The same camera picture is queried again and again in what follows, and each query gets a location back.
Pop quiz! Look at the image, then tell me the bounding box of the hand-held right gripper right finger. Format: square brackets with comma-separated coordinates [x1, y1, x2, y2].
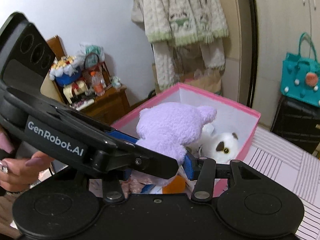
[184, 154, 258, 201]

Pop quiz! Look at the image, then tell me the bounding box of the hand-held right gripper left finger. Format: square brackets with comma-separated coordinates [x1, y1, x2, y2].
[102, 169, 132, 202]

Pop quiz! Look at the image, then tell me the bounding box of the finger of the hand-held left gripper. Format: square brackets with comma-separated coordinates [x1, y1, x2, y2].
[86, 142, 180, 181]
[104, 126, 140, 145]

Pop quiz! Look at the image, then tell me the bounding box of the blue wipes packet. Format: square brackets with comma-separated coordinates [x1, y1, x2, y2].
[140, 184, 157, 194]

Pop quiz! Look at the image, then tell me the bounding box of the purple plush toy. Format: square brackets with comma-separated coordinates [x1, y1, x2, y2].
[136, 102, 217, 187]

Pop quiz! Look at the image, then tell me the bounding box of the white plush toy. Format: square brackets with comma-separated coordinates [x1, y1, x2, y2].
[197, 132, 244, 164]

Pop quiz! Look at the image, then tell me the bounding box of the pink cardboard box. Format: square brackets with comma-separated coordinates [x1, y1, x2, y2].
[111, 82, 261, 198]

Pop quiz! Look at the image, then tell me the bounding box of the person's left hand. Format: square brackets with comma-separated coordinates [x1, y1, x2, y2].
[0, 126, 57, 193]

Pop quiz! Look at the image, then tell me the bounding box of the floral pink scrunchie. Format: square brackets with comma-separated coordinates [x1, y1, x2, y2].
[122, 176, 150, 193]

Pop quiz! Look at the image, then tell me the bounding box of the wooden cabinet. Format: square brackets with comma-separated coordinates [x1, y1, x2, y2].
[80, 86, 130, 125]

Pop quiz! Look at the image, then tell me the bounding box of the cream handbag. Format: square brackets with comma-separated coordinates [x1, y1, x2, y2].
[62, 79, 89, 103]

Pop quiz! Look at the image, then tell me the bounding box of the orange drink bottle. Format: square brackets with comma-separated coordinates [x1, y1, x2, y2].
[90, 71, 105, 96]

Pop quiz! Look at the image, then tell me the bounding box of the blue wrapped flower bouquet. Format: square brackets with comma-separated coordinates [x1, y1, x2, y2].
[49, 55, 84, 87]

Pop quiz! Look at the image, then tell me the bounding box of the checkered tote bag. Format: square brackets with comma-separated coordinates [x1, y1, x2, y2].
[82, 54, 110, 85]

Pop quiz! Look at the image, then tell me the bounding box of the white plastic bag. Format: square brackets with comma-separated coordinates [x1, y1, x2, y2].
[79, 42, 104, 63]

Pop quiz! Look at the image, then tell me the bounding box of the black suitcase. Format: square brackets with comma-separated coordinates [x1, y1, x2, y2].
[271, 96, 320, 155]

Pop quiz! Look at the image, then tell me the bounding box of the canvas tote bag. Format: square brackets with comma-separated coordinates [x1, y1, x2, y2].
[131, 0, 145, 23]

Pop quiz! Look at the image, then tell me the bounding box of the teal felt handbag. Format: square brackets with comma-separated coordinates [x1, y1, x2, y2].
[280, 32, 320, 108]

